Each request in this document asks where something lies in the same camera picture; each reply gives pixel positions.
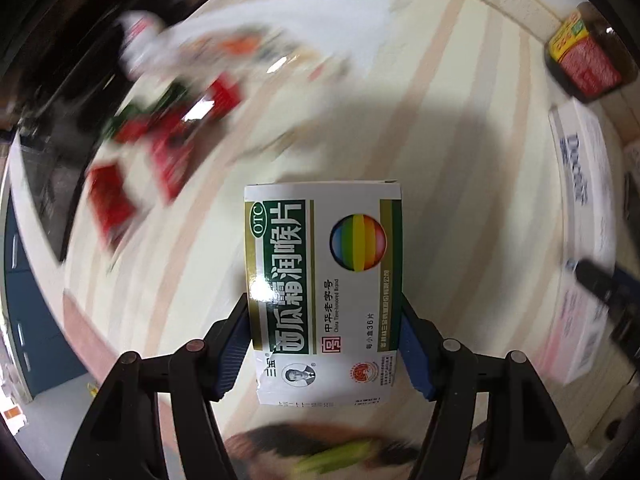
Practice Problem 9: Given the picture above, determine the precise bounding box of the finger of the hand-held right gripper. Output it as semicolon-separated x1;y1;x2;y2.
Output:
574;257;640;347

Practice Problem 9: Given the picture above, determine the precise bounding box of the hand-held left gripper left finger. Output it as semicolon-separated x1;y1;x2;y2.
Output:
75;292;251;480

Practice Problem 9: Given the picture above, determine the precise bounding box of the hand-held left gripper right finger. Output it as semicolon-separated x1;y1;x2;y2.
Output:
399;294;581;480

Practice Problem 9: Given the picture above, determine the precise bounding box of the white green medicine box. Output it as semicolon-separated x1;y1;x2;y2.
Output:
243;179;404;407

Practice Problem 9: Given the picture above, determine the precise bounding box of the white cardboard box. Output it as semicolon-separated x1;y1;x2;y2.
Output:
547;102;617;387

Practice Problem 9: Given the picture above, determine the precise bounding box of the green yellow wrapper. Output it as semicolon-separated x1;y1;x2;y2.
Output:
224;422;422;477

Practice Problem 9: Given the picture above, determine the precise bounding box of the red snack packet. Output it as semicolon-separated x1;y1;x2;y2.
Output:
86;164;140;252
199;72;242;122
149;127;197;203

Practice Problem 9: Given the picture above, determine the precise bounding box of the blue cabinet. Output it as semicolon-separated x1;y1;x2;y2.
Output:
2;199;67;406

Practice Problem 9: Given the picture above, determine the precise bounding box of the red yellow box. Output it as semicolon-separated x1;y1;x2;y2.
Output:
547;10;624;99

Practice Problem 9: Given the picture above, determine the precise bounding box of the green red wrapper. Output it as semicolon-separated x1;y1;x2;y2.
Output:
104;84;187;142

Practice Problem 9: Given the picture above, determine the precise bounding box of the white plastic bag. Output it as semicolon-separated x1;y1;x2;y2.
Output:
119;0;392;92

